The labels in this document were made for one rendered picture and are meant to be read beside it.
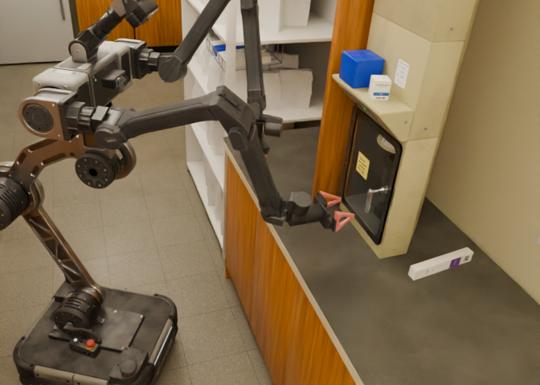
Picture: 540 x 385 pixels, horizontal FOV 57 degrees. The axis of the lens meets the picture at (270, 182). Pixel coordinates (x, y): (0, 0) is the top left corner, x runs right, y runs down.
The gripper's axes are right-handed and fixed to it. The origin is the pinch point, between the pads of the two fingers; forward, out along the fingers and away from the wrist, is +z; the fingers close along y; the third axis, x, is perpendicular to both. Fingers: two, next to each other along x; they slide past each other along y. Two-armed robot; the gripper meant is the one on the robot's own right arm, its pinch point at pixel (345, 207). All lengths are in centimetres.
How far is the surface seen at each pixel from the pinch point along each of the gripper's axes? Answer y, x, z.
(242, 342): 49, 115, -19
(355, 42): 32, -44, 14
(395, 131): -4.7, -28.7, 10.4
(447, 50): -5, -52, 22
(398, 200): -4.3, -2.5, 17.1
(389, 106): -0.4, -34.9, 9.5
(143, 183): 211, 112, -48
